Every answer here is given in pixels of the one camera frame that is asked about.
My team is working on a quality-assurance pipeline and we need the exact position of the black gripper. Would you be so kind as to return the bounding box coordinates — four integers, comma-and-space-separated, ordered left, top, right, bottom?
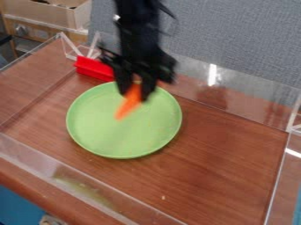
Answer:
98, 0, 176, 101

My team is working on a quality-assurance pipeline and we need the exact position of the orange toy carrot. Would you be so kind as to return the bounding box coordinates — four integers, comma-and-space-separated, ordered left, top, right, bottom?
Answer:
113, 83, 140, 120

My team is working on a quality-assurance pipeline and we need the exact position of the wooden box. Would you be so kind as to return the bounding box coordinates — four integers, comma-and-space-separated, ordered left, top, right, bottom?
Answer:
0, 0, 92, 29

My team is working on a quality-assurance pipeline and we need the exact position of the clear acrylic enclosure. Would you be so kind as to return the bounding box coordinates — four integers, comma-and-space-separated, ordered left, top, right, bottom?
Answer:
0, 38, 301, 225

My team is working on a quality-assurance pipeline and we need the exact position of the green round plate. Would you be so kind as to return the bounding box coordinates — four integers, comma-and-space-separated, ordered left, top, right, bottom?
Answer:
65, 82, 181, 159

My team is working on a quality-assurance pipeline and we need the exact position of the red plastic block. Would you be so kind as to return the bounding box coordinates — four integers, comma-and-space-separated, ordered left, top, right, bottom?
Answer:
73, 56, 113, 82

